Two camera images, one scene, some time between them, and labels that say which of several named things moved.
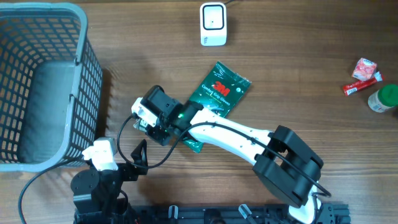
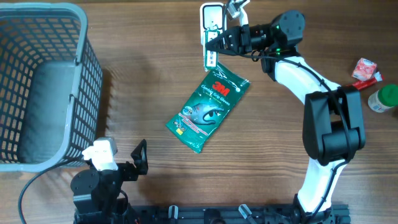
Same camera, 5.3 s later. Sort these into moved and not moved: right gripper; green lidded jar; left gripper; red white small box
Moved: right gripper
Not moved: left gripper; red white small box; green lidded jar
